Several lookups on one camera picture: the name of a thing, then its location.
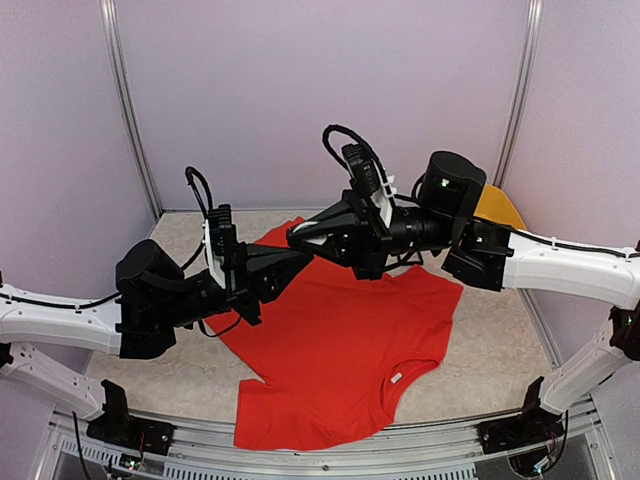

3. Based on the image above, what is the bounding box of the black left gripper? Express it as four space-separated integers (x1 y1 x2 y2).
159 236 314 329

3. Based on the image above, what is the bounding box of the grey corner post left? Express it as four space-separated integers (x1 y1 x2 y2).
99 0 163 221

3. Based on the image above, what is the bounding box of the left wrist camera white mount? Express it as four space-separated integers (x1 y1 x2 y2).
204 204 237 289

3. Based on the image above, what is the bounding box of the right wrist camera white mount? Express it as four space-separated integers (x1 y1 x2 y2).
342 143 397 228

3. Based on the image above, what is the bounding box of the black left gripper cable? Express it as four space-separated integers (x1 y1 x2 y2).
179 166 246 337

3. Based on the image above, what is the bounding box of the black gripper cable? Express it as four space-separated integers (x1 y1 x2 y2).
179 166 246 337
321 123 396 184

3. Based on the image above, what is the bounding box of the red t-shirt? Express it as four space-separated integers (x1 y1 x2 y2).
202 216 464 452

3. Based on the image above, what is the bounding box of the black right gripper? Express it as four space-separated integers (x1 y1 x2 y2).
287 186 458 279

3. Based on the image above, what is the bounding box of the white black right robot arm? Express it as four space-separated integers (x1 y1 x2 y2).
286 144 639 453

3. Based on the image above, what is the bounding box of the yellow plastic basket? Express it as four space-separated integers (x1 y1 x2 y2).
474 185 527 230

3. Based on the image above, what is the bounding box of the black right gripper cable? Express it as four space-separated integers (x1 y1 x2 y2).
321 123 396 184

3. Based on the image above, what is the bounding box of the grey aluminium front rail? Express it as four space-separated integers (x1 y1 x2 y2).
47 409 614 480

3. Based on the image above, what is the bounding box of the grey corner post right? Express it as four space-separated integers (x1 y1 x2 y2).
493 0 544 188

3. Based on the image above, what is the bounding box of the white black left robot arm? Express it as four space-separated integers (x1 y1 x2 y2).
1 240 313 455

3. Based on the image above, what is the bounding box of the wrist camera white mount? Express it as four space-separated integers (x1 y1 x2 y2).
342 143 397 228
204 204 237 289

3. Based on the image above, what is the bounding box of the grey corner post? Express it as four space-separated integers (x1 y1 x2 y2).
99 0 163 221
493 0 544 188

